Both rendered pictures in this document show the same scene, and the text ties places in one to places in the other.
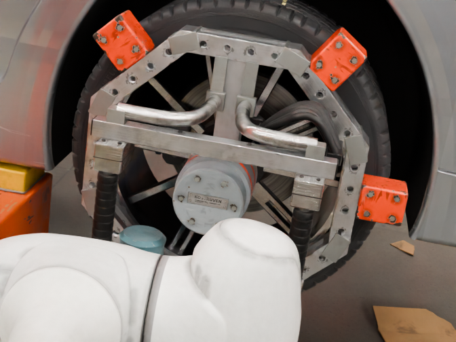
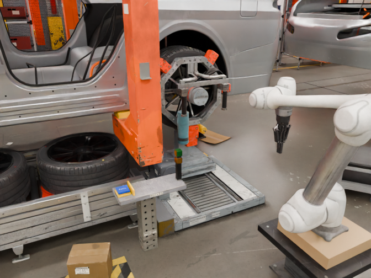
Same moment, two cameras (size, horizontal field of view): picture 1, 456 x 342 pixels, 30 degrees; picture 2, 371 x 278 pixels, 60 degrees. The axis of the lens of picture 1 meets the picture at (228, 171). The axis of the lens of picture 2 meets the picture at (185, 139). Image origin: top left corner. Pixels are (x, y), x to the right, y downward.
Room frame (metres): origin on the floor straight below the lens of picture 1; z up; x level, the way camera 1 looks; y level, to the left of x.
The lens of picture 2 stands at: (-0.52, 1.35, 1.50)
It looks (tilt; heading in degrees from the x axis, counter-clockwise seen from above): 23 degrees down; 328
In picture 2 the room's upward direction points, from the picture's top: straight up
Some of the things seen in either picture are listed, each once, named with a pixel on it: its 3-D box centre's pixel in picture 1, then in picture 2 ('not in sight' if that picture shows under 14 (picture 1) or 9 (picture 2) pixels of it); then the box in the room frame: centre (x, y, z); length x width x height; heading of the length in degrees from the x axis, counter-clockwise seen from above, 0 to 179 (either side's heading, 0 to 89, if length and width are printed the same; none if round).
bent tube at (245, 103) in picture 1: (281, 108); (209, 70); (1.45, -0.08, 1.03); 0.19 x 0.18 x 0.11; 175
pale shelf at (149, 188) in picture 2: not in sight; (149, 188); (1.07, 0.63, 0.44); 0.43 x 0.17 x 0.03; 85
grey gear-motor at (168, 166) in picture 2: not in sight; (160, 170); (1.54, 0.32, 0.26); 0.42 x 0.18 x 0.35; 175
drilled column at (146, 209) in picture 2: not in sight; (147, 219); (1.07, 0.66, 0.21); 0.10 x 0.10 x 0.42; 85
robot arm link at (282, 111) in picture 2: not in sight; (284, 110); (0.67, -0.03, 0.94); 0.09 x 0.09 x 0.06
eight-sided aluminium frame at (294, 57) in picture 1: (222, 171); (190, 92); (1.58, 0.01, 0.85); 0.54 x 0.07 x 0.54; 85
